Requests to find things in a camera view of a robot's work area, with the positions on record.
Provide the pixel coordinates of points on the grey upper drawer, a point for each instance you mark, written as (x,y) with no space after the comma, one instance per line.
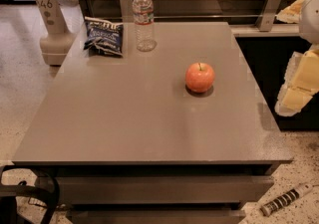
(162,190)

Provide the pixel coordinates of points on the left metal bracket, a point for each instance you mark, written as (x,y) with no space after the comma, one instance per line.
(126,10)

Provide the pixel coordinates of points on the metal bracket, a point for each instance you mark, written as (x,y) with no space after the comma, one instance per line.
(126,10)
(266,19)

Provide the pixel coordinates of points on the right metal bracket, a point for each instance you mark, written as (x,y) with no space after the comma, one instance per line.
(266,19)

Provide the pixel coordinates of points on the clear plastic water bottle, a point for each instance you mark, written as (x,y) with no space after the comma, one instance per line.
(143,11)

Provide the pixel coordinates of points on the red apple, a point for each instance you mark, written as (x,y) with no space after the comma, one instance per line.
(199,77)

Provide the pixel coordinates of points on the blue chip bag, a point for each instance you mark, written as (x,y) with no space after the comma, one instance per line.
(104,36)

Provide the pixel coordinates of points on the grey drawer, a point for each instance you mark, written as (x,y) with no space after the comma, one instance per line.
(157,217)
(162,190)

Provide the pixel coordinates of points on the white power strip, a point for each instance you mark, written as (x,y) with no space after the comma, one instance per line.
(286,199)

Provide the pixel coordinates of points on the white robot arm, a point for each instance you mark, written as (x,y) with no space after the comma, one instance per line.
(306,14)

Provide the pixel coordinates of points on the grey lower drawer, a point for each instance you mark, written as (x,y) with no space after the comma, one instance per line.
(157,217)

